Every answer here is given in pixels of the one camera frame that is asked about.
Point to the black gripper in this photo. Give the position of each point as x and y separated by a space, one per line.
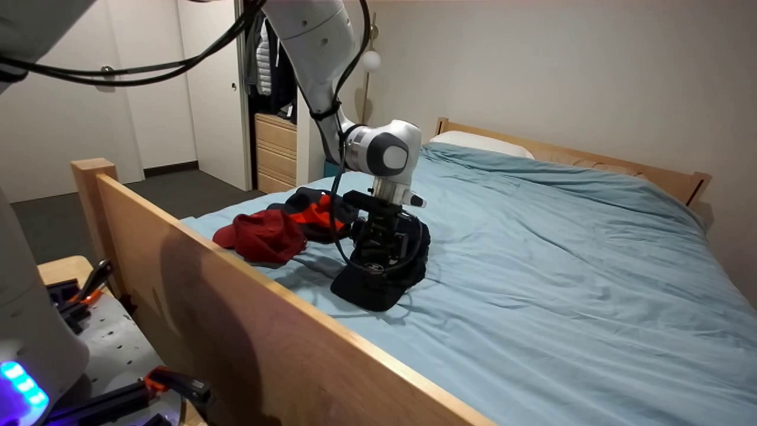
387 239

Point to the black cap with small logo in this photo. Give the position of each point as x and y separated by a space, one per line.
380 292

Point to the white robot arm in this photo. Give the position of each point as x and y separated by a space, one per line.
325 49

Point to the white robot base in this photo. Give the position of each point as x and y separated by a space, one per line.
41 358

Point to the black and red cap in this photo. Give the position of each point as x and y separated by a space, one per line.
318 213

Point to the dark red Stanford cap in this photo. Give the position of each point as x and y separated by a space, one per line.
268 236

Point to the white pillow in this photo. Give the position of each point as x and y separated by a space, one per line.
482 142

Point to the wooden dresser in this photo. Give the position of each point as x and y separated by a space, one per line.
275 152

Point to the light blue bed sheet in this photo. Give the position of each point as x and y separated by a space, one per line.
559 297

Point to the clothes rack with garments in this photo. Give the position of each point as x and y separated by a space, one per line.
268 72

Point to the wooden bed frame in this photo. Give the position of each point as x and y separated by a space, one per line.
265 353

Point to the red handled clamp tool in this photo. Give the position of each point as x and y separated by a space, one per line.
130 398

